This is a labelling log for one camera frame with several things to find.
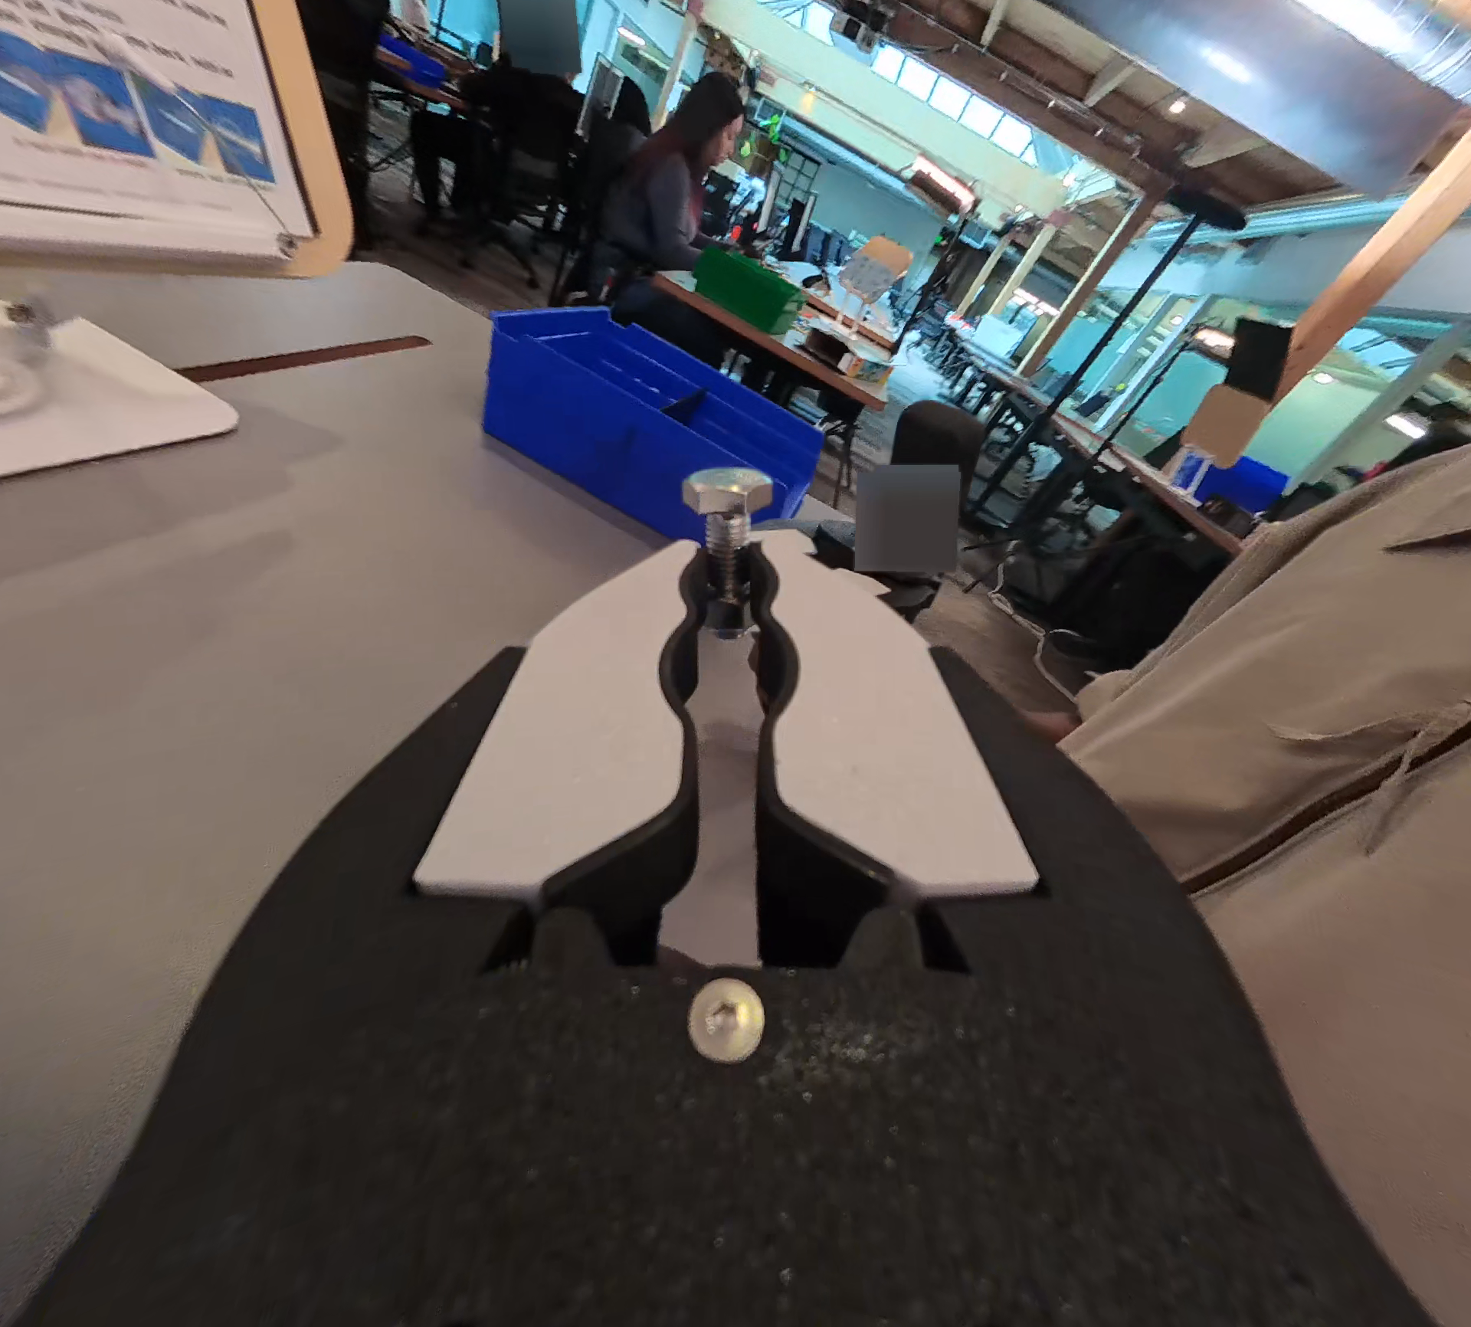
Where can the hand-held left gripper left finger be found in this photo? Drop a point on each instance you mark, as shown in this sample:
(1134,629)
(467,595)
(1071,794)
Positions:
(552,764)

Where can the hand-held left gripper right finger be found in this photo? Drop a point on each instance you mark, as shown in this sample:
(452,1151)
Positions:
(896,764)

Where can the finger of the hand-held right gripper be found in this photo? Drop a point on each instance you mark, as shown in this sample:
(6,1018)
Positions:
(867,583)

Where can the silver hex bolt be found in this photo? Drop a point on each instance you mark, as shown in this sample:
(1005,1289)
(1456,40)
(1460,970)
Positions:
(722,491)

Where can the blue divided plastic bin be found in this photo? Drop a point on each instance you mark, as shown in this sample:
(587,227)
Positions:
(575,431)

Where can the cardboard box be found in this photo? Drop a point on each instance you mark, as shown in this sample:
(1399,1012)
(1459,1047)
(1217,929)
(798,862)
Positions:
(857,353)

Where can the wooden top work table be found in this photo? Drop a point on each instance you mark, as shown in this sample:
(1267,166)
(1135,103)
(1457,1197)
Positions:
(1149,483)
(804,362)

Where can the tan board on stand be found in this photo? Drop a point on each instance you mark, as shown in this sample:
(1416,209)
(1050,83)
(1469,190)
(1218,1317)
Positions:
(880,264)

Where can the green plastic bin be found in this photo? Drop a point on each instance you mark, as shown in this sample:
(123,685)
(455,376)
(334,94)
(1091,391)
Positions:
(746,293)

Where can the black pole stand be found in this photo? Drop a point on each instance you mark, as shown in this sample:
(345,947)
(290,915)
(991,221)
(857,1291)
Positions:
(1206,207)

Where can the ceiling projector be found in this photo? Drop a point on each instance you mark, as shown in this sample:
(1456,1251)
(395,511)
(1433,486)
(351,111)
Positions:
(860,23)

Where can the black office chair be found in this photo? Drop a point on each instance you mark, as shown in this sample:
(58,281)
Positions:
(332,28)

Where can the instruction board on white stand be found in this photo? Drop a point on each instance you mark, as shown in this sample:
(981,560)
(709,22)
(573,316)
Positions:
(287,28)

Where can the printed instruction sheet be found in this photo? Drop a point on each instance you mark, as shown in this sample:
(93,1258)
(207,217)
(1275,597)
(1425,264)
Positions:
(115,28)

